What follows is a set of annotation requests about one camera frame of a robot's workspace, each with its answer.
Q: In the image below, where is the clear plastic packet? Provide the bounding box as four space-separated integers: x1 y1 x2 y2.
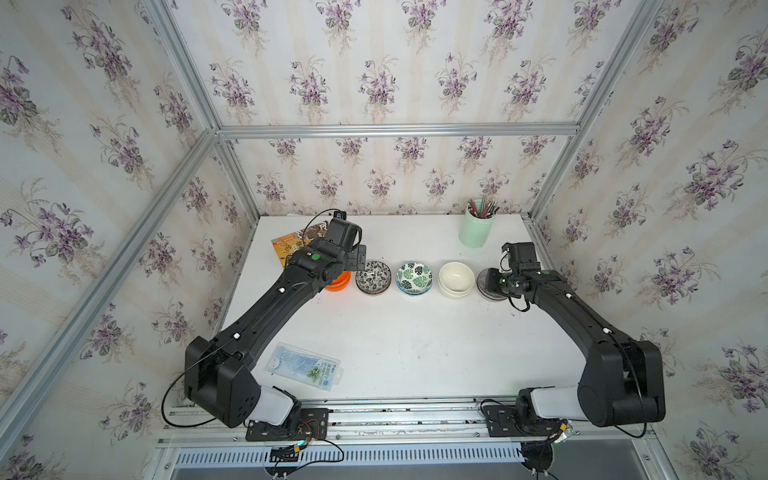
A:
264 343 343 391

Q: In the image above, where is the pale green pen cup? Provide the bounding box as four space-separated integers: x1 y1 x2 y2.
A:
458 197 498 248

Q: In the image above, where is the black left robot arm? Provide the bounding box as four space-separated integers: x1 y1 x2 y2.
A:
181 209 366 435

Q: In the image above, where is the green leaf bowl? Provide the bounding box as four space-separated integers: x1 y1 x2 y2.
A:
395 262 433 296

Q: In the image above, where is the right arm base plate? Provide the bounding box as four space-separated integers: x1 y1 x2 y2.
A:
478 388 567 439

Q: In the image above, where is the orange illustrated booklet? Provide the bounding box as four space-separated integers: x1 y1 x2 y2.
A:
271 221 328 267

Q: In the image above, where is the large cream bowl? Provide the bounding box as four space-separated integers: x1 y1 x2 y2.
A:
438 262 475 299

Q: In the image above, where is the orange bowl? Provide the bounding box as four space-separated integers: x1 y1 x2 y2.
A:
326 271 351 292

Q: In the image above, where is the aluminium rail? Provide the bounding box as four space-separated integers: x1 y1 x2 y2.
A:
159 397 637 446

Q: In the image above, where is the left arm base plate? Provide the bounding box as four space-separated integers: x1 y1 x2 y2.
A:
244 387 330 442

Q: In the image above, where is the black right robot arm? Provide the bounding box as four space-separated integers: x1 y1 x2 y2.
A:
486 242 666 427

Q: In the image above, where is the purple glass bowl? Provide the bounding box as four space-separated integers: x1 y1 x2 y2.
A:
476 268 507 302

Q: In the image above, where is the dark patterned bowl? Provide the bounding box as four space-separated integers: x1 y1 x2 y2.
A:
355 260 392 295

